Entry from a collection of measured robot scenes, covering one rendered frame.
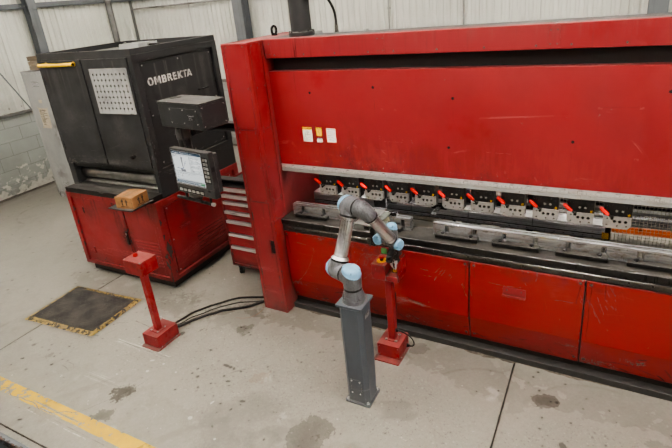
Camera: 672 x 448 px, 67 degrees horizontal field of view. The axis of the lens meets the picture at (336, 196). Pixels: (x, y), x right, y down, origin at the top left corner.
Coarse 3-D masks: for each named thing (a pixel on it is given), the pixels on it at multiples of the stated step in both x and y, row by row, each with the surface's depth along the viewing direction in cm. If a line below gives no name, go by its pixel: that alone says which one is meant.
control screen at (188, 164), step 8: (176, 152) 381; (176, 160) 385; (184, 160) 379; (192, 160) 372; (200, 160) 367; (176, 168) 389; (184, 168) 382; (192, 168) 376; (200, 168) 370; (184, 176) 386; (192, 176) 380; (200, 176) 374; (192, 184) 383; (200, 184) 377
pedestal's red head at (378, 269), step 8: (384, 256) 363; (376, 264) 354; (384, 264) 353; (400, 264) 351; (376, 272) 356; (384, 272) 353; (392, 272) 356; (400, 272) 353; (384, 280) 355; (392, 280) 352
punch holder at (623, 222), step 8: (608, 208) 301; (616, 208) 299; (624, 208) 297; (632, 208) 295; (608, 216) 303; (616, 216) 301; (624, 216) 299; (608, 224) 305; (616, 224) 302; (624, 224) 300
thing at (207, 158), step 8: (184, 152) 375; (192, 152) 369; (200, 152) 363; (208, 152) 361; (208, 160) 361; (216, 160) 370; (208, 168) 364; (216, 168) 371; (176, 176) 393; (208, 176) 367; (216, 176) 368; (184, 184) 390; (208, 184) 371; (216, 184) 370; (192, 192) 387; (200, 192) 380; (208, 192) 374; (216, 192) 371
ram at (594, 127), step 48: (288, 96) 384; (336, 96) 364; (384, 96) 345; (432, 96) 329; (480, 96) 314; (528, 96) 300; (576, 96) 288; (624, 96) 276; (288, 144) 401; (336, 144) 379; (384, 144) 359; (432, 144) 341; (480, 144) 325; (528, 144) 311; (576, 144) 297; (624, 144) 285; (528, 192) 322; (624, 192) 294
